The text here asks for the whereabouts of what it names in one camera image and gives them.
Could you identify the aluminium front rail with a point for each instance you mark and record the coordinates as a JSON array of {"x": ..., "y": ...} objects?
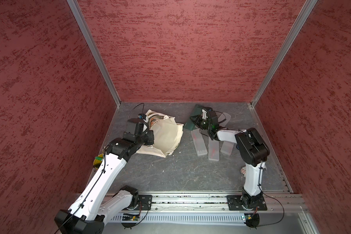
[{"x": 182, "y": 203}]

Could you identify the cream canvas tote bag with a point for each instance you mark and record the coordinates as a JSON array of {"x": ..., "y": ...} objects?
[{"x": 167, "y": 135}]

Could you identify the small circuit board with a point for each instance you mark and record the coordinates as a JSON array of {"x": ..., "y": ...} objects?
[
  {"x": 248, "y": 217},
  {"x": 131, "y": 217}
]

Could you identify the right aluminium corner post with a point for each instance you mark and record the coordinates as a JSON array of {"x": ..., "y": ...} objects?
[{"x": 289, "y": 40}]

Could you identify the red white striped sock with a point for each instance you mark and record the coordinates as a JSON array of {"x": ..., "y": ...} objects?
[{"x": 243, "y": 171}]

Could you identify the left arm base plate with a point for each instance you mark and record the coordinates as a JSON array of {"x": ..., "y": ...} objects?
[{"x": 143, "y": 202}]

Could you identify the left aluminium corner post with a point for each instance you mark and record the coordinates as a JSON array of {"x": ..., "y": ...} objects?
[{"x": 78, "y": 15}]

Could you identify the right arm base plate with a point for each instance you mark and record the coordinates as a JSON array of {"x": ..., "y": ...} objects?
[{"x": 246, "y": 203}]

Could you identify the aluminium corner post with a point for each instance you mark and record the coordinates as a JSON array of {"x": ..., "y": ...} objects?
[
  {"x": 289, "y": 40},
  {"x": 78, "y": 15}
]

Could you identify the left small circuit board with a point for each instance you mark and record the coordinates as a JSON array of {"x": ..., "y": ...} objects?
[{"x": 131, "y": 217}]

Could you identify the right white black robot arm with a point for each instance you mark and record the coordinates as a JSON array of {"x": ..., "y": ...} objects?
[{"x": 253, "y": 150}]

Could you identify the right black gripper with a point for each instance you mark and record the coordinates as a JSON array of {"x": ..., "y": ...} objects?
[{"x": 197, "y": 120}]

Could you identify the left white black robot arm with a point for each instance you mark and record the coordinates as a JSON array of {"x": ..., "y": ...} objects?
[{"x": 116, "y": 155}]

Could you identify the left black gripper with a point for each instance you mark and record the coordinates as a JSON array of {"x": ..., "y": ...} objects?
[{"x": 150, "y": 133}]

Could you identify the right small circuit board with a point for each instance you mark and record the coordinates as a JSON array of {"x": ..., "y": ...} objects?
[{"x": 248, "y": 217}]

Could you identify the dark green pencil case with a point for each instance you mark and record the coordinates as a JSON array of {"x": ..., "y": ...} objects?
[{"x": 195, "y": 120}]

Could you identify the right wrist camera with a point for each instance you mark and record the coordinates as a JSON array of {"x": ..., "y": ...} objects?
[{"x": 204, "y": 114}]

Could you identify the frosted translucent pencil case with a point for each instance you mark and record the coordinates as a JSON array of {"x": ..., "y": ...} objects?
[{"x": 224, "y": 119}]

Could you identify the yellow pencil cup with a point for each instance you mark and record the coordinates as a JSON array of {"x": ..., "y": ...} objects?
[{"x": 98, "y": 161}]

